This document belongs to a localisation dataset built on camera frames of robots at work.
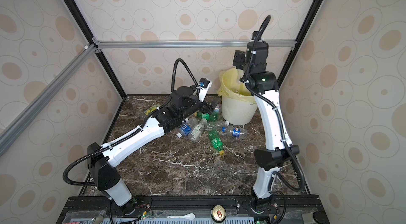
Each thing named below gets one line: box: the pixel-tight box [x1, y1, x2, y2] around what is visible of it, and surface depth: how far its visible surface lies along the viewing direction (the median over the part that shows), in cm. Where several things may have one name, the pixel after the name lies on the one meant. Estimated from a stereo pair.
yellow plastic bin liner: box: [216, 67, 257, 105], surface depth 87 cm
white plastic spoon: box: [167, 212, 196, 220], surface depth 72 cm
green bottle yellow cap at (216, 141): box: [207, 129, 225, 156], surface depth 92 cm
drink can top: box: [210, 204, 227, 224], surface depth 64 cm
